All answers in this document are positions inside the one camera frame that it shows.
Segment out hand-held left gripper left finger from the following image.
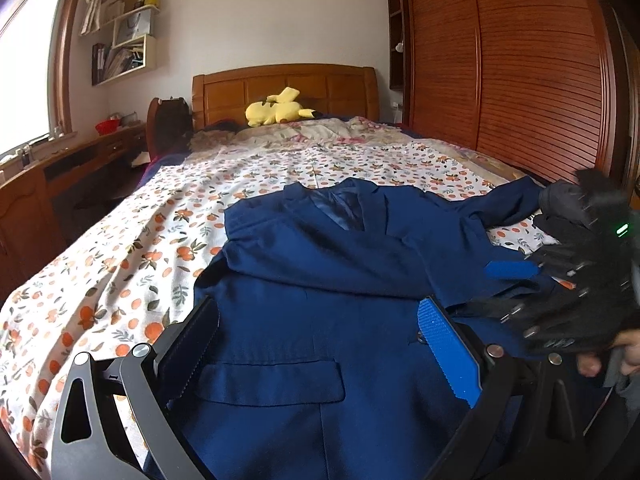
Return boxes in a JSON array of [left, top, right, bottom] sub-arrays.
[[50, 296, 221, 480]]

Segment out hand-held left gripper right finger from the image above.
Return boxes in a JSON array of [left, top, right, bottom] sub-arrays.
[[417, 296, 588, 480]]

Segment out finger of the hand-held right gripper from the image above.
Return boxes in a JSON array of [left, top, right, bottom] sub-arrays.
[[484, 247, 586, 286], [452, 295, 556, 346]]

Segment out navy blue suit jacket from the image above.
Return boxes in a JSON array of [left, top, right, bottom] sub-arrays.
[[142, 176, 608, 480]]

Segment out person's right forearm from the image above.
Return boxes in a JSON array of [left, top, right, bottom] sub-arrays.
[[602, 347, 640, 411]]

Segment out person's right hand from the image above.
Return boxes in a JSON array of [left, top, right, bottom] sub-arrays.
[[575, 327, 640, 377]]

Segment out orange print bed sheet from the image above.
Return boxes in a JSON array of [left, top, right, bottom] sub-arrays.
[[0, 137, 576, 476]]

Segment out person's dark pants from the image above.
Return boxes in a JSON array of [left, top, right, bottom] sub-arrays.
[[570, 385, 640, 480]]

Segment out wooden slatted wardrobe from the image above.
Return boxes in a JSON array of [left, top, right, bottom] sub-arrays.
[[402, 0, 636, 186]]

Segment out wooden desk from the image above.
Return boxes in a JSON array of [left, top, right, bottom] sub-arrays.
[[0, 122, 148, 291]]

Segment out brown chair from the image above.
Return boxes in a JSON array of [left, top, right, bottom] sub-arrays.
[[146, 96, 193, 158]]

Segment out floral quilt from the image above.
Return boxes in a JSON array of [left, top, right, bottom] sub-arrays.
[[187, 116, 426, 153]]

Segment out yellow plush toy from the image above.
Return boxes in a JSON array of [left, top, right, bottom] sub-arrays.
[[244, 87, 317, 128]]

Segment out open wooden shelf unit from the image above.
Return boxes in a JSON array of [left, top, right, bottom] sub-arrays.
[[387, 0, 407, 92]]

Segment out wooden headboard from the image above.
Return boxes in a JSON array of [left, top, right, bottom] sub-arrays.
[[191, 63, 382, 131]]

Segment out white paper bag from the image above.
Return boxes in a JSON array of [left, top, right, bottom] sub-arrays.
[[114, 10, 151, 47]]

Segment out window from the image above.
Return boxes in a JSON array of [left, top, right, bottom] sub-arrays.
[[0, 0, 76, 158]]

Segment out white wall shelf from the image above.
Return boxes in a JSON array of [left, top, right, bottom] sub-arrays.
[[91, 5, 161, 86]]

